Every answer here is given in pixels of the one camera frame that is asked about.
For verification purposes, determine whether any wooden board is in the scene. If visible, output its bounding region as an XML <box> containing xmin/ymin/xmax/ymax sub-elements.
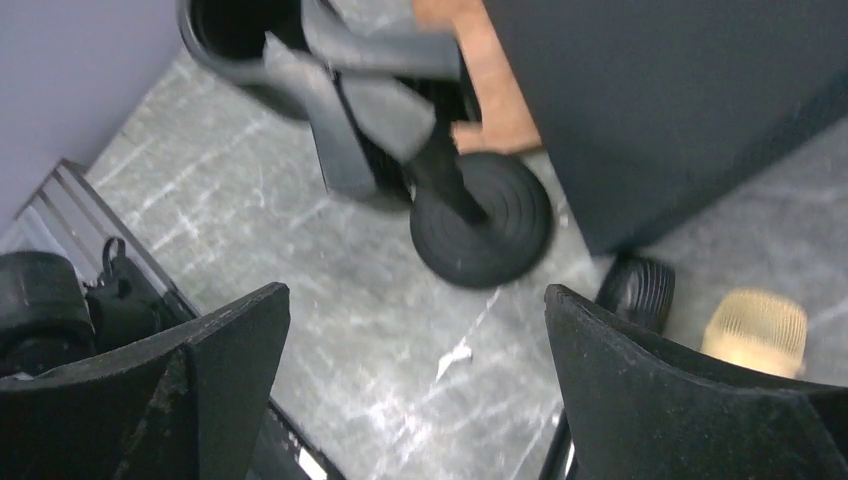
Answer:
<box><xmin>412</xmin><ymin>0</ymin><xmax>542</xmax><ymax>153</ymax></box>

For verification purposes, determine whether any dark grey server chassis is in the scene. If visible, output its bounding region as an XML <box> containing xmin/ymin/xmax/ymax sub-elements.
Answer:
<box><xmin>485</xmin><ymin>0</ymin><xmax>847</xmax><ymax>256</ymax></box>

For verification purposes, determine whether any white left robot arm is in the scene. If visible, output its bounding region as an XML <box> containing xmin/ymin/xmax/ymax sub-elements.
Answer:
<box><xmin>1</xmin><ymin>236</ymin><xmax>197</xmax><ymax>380</ymax></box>

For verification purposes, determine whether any black desk stand with clip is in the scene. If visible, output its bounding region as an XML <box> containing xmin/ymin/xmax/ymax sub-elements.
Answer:
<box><xmin>176</xmin><ymin>0</ymin><xmax>554</xmax><ymax>290</ymax></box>

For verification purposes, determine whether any cream beige microphone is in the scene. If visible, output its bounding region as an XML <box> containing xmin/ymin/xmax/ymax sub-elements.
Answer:
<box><xmin>700</xmin><ymin>288</ymin><xmax>809</xmax><ymax>379</ymax></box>

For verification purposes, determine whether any black microphone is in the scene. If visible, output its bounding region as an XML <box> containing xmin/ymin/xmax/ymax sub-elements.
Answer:
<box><xmin>595</xmin><ymin>253</ymin><xmax>676</xmax><ymax>334</ymax></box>

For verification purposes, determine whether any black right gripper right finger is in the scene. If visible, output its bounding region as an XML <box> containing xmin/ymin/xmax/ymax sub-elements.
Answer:
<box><xmin>544</xmin><ymin>284</ymin><xmax>847</xmax><ymax>479</ymax></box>

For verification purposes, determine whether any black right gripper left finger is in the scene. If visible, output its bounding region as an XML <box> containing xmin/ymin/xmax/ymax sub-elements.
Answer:
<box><xmin>1</xmin><ymin>283</ymin><xmax>290</xmax><ymax>479</ymax></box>

